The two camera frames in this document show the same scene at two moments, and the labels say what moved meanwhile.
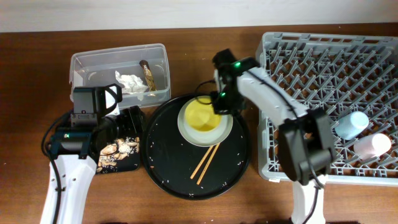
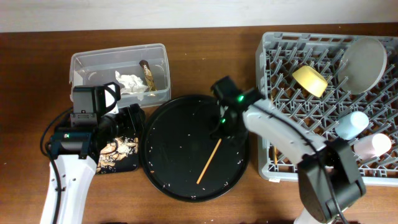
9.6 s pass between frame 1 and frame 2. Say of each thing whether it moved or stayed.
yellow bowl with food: moved
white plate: moved
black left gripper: stayed
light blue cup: stayed
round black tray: stayed
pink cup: stayed
